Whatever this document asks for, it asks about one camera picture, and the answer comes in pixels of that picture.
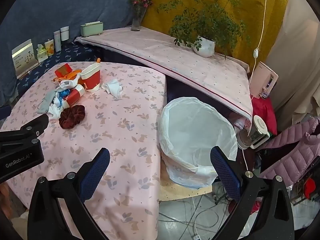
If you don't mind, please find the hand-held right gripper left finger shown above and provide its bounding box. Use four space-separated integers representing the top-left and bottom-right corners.
27 147 110 240

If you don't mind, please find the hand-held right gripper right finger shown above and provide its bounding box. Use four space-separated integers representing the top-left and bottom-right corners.
210 146 293 240

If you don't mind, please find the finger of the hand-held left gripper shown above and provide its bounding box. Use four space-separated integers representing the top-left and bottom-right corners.
0 113 49 143

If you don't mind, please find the grey cloth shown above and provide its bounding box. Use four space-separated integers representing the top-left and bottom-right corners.
37 90 57 114

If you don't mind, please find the dark red scrunchie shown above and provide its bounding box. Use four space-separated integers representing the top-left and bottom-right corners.
59 104 86 130

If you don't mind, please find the blue white plastic wrapper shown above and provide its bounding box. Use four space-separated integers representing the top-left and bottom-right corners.
47 90 72 119

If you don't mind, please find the trash bin with white liner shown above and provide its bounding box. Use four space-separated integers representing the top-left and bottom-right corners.
160 96 238 190

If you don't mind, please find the small red paper cup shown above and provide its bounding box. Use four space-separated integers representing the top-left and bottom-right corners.
65 84 86 108

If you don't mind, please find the white plastic bag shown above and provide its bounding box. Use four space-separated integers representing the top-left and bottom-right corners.
55 79 80 93

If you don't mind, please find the red box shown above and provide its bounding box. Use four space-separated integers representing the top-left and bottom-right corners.
55 64 73 79

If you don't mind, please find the orange plastic bag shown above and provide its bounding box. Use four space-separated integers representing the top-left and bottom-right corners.
52 69 83 82

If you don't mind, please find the large red paper cup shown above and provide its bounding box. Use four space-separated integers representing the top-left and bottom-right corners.
80 62 101 93

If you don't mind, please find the white tissue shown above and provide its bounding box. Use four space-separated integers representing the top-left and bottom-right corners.
101 78 123 98

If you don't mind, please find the pink floral tablecloth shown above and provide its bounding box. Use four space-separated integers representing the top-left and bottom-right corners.
1 61 167 240

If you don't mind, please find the beige floor mat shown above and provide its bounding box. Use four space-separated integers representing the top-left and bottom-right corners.
159 160 218 202

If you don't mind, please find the white blender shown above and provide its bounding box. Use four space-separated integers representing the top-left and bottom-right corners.
237 115 271 150

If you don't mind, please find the purple puffer jacket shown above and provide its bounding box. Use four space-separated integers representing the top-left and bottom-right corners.
257 117 320 188

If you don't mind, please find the red cloth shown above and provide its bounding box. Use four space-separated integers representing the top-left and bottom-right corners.
251 96 278 135

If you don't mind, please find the green tissue pack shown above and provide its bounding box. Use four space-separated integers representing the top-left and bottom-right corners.
37 44 48 63

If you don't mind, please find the yellow tin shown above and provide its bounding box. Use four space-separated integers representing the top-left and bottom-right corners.
44 39 55 56

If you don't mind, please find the small red object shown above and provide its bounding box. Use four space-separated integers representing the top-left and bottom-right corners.
304 180 316 198

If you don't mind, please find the navy floral cloth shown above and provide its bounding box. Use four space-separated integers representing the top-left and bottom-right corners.
15 41 100 85

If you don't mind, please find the white tube bottle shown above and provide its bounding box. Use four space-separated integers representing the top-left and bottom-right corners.
53 30 62 52

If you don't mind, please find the white jar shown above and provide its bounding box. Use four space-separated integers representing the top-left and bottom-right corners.
60 26 70 42

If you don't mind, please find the green tissue box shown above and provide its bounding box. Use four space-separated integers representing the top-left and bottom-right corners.
80 21 104 37

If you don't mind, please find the pink dotted cloth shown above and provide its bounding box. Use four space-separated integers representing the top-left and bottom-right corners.
75 26 253 119

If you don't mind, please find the beige curtain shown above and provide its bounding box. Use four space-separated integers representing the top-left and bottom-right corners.
265 0 320 130

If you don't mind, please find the blue backdrop cloth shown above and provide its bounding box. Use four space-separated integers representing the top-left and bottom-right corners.
0 0 154 110

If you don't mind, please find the potted plant in white pot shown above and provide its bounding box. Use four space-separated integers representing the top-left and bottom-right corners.
157 0 251 60

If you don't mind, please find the glass vase with flowers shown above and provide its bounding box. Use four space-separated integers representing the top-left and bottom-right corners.
127 0 153 32

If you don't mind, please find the tangle of floor cables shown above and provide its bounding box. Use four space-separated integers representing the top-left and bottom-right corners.
159 180 248 240

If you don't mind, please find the white cable with switch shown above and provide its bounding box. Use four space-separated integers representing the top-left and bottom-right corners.
247 0 269 85

